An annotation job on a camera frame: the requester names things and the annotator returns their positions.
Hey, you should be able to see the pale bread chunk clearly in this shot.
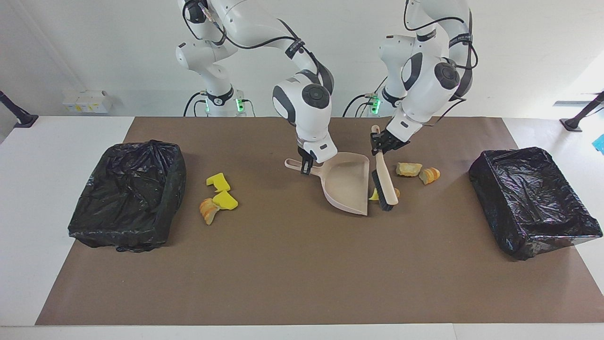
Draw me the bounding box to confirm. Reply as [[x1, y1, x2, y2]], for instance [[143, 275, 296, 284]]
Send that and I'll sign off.
[[395, 162, 423, 178]]

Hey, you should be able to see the beige plastic dustpan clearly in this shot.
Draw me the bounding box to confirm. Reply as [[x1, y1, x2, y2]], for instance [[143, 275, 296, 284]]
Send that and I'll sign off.
[[284, 152, 370, 216]]

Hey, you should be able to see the yellow sponge piece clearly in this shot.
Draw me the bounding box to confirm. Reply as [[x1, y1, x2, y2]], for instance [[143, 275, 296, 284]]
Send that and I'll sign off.
[[212, 190, 239, 211], [206, 173, 231, 193]]

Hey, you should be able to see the pale orange croissant piece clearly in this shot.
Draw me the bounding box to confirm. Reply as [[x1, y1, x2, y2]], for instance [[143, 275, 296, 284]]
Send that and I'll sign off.
[[200, 198, 220, 226]]

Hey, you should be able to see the bin with black bag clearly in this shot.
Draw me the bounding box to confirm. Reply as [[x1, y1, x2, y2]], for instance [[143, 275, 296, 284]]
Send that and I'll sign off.
[[468, 147, 604, 261], [67, 140, 187, 253]]

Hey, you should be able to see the brown table mat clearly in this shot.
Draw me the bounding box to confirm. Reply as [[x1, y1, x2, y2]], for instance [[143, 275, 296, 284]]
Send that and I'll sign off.
[[35, 117, 604, 326]]

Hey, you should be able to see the black stand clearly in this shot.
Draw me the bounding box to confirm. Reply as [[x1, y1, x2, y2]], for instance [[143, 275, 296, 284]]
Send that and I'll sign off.
[[0, 91, 39, 129], [560, 91, 604, 132]]

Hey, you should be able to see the black left base cable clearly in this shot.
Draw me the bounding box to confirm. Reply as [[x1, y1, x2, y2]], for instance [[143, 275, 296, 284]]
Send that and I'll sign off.
[[343, 73, 390, 117]]

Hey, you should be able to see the black base cable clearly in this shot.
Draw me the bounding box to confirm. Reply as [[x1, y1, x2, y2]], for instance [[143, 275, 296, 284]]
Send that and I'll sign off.
[[184, 91, 208, 117], [343, 73, 390, 117]]

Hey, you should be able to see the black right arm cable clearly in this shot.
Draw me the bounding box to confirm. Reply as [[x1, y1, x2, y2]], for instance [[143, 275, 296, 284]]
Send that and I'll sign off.
[[182, 0, 333, 93]]

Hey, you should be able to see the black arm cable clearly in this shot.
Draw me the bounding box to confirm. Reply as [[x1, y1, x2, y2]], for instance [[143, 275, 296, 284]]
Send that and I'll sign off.
[[403, 0, 478, 127], [182, 0, 333, 93]]

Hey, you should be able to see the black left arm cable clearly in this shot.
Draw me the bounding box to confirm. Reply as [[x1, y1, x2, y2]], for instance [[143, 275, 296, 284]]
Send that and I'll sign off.
[[403, 0, 478, 127]]

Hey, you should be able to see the black right base cable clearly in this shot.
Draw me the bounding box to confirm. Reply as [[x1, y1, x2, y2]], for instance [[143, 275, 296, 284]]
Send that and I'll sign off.
[[184, 91, 208, 117]]

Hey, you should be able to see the white wall socket box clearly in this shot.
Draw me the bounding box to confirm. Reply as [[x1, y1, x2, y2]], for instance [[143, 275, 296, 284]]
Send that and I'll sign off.
[[62, 91, 113, 114]]

